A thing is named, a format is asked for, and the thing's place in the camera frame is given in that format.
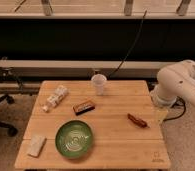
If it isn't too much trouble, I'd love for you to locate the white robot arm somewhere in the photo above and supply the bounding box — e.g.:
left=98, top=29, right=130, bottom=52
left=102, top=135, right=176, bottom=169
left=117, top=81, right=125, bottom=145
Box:
left=150, top=60, right=195, bottom=108

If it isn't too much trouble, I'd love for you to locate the clear plastic cup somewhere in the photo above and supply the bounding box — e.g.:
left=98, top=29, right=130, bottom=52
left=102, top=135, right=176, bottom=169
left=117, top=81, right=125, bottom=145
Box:
left=91, top=74, right=107, bottom=95

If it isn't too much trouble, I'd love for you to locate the brown chocolate bar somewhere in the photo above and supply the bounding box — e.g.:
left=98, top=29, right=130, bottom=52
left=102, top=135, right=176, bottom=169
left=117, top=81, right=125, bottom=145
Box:
left=73, top=100, right=95, bottom=115

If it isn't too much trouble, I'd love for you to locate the green ceramic bowl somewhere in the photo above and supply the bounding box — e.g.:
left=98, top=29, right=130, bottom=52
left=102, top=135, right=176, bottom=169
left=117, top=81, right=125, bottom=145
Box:
left=55, top=120, right=93, bottom=159

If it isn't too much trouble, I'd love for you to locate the crushed plastic water bottle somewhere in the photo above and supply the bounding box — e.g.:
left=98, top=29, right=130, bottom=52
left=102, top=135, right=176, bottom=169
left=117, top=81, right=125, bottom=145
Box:
left=42, top=85, right=69, bottom=112

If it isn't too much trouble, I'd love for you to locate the black office chair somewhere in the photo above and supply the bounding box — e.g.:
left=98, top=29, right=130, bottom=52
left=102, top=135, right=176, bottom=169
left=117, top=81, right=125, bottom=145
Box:
left=0, top=63, right=19, bottom=137

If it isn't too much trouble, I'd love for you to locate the black hanging cable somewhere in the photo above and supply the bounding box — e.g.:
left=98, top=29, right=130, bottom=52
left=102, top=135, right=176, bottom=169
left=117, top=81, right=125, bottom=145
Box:
left=108, top=9, right=148, bottom=78

